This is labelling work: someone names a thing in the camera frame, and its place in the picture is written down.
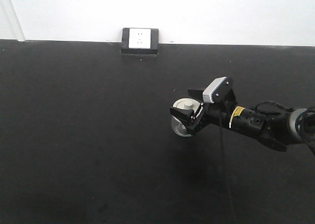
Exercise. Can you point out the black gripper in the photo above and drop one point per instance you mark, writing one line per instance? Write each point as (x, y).
(211, 113)

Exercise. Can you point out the glass jar with beige lid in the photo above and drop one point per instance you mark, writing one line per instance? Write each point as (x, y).
(181, 113)

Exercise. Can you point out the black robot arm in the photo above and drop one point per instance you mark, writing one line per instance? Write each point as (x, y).
(270, 123)

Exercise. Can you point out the black white bench socket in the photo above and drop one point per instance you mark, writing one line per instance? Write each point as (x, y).
(140, 41)

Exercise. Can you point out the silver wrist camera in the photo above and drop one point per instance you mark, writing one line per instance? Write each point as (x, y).
(217, 89)

